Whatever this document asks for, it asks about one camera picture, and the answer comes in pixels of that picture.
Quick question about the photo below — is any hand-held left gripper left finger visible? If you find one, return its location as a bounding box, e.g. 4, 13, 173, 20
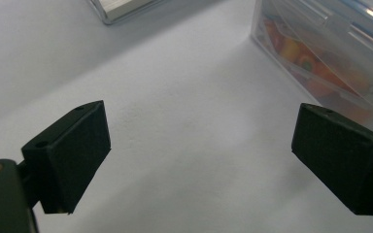
17, 100, 112, 216

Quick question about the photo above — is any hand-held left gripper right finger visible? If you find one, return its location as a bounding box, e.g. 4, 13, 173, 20
290, 102, 373, 216

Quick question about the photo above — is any large clear food container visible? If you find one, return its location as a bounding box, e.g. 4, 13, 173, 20
251, 0, 373, 142

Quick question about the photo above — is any white wire rack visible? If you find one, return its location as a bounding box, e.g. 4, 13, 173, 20
86, 0, 168, 26

